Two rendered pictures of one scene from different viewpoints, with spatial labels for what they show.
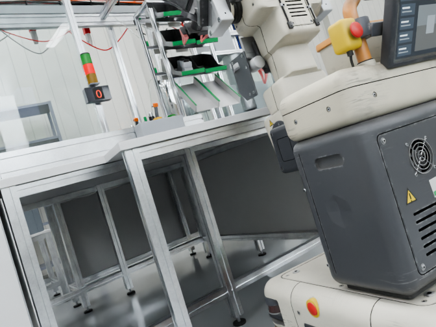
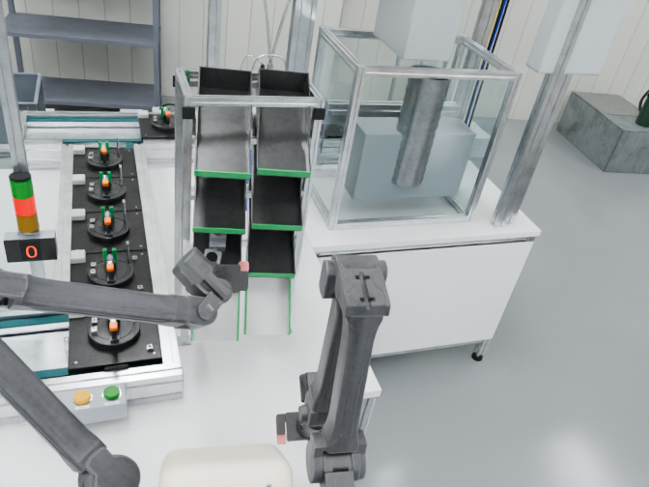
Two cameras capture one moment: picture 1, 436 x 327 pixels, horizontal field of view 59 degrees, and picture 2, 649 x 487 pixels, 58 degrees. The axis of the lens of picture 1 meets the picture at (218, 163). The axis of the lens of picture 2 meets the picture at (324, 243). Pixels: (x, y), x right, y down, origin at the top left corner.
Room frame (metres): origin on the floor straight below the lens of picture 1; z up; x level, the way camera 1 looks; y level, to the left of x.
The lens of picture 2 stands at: (0.84, -0.50, 2.22)
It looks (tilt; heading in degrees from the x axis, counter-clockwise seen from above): 35 degrees down; 11
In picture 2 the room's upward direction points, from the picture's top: 10 degrees clockwise
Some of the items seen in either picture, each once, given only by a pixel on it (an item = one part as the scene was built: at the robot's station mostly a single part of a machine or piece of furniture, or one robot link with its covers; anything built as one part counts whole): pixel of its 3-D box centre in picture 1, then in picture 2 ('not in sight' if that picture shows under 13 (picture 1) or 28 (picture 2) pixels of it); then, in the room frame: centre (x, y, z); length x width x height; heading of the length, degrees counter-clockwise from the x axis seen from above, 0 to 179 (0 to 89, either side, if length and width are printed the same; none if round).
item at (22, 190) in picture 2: (86, 60); (21, 186); (1.88, 0.47, 1.38); 0.05 x 0.05 x 0.05
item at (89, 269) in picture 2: not in sight; (110, 264); (2.10, 0.39, 1.01); 0.24 x 0.24 x 0.13; 35
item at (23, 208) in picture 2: (89, 69); (24, 203); (1.88, 0.47, 1.33); 0.05 x 0.05 x 0.05
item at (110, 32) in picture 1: (126, 82); (214, 14); (3.04, 0.51, 1.56); 0.04 x 0.04 x 1.39; 35
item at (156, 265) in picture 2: not in sight; (109, 247); (2.29, 0.52, 0.91); 1.24 x 0.33 x 0.10; 35
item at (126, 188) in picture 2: not in sight; (105, 184); (2.50, 0.67, 1.01); 0.24 x 0.24 x 0.13; 35
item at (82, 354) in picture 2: not in sight; (114, 334); (1.89, 0.25, 0.96); 0.24 x 0.24 x 0.02; 35
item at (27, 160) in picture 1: (115, 142); (3, 402); (1.61, 0.38, 0.91); 0.89 x 0.06 x 0.11; 125
